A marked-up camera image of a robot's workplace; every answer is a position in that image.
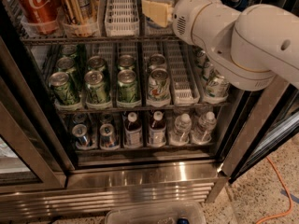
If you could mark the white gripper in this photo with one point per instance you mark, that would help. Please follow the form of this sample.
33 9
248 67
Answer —
183 16

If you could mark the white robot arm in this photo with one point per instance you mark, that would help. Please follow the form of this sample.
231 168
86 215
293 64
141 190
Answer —
248 48

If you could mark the empty middle shelf tray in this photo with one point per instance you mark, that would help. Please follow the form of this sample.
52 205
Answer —
183 87

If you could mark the back white diet can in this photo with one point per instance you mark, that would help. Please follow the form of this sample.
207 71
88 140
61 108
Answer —
156 60

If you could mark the white diet can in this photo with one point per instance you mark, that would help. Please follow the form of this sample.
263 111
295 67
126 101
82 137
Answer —
158 86
156 60

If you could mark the back right white-green can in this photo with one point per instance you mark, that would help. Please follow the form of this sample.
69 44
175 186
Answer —
200 57

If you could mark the white-green can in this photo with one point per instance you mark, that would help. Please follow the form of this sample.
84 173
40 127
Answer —
200 57
207 69
217 86

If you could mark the green can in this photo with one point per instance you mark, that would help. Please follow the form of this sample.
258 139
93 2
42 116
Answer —
68 65
97 90
100 64
76 52
63 87
127 86
126 62

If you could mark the middle right white-green can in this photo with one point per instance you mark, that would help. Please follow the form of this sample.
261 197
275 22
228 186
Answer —
207 69

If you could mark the front white diet can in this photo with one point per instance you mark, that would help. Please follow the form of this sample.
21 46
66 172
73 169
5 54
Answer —
158 86

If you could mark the gold soda can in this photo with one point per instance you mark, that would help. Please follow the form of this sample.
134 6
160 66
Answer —
80 18

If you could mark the front right white-green can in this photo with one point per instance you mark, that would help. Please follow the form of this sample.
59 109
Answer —
217 86

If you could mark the back left green can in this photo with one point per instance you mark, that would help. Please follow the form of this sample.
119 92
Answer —
76 52

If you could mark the stainless steel fridge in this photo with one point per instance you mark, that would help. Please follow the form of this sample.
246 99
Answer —
56 178

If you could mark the middle left green can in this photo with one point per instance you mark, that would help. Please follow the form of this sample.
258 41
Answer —
68 65

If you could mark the red coca-cola can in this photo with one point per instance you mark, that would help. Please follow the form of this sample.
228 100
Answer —
41 13

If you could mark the front left green can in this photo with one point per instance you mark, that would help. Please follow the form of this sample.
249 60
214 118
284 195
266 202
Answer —
63 87

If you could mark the back left silver can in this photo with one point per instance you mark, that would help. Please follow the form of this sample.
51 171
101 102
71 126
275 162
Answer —
80 118

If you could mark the open fridge door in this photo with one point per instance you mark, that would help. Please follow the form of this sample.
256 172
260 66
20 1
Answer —
272 121

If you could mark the front left silver can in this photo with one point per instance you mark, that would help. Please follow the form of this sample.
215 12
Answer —
81 132

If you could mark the blue can in bin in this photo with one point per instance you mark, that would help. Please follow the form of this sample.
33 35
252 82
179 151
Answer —
183 220

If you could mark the left clear water bottle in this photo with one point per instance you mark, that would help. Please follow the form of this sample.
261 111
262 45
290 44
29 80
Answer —
179 135

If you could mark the clear water bottle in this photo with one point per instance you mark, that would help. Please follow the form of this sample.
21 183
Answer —
205 125
179 135

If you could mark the right clear water bottle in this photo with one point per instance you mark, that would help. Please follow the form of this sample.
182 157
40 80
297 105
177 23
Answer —
205 125

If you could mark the right brown drink bottle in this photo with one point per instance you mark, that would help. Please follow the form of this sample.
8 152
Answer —
157 127

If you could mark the brown drink bottle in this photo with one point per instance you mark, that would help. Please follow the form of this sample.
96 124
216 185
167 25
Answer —
157 127
133 131

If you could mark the left brown drink bottle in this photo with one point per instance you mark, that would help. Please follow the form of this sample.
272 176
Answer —
133 131

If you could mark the clear plastic bin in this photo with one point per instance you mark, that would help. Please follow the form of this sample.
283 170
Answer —
157 213

